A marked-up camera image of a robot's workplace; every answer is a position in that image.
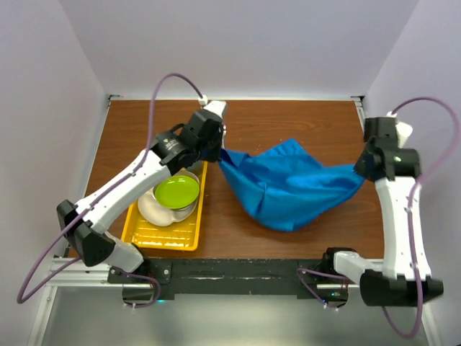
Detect blue cloth napkin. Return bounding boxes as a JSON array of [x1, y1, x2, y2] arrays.
[[219, 139, 364, 232]]

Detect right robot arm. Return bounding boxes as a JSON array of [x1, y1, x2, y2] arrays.
[[321, 115, 444, 307]]

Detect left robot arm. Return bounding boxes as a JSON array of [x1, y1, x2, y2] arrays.
[[57, 101, 227, 283]]

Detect green plastic plate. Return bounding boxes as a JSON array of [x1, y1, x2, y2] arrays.
[[153, 175, 200, 209]]

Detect beige flower-shaped plate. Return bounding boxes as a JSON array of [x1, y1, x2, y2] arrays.
[[137, 189, 198, 227]]

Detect yellow plastic tray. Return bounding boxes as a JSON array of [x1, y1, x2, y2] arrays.
[[121, 161, 208, 252]]

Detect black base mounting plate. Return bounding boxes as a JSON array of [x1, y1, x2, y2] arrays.
[[107, 257, 364, 310]]

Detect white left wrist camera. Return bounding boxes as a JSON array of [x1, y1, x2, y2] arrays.
[[197, 94, 228, 120]]

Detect aluminium frame rail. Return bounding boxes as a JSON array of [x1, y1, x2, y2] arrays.
[[27, 95, 152, 346]]

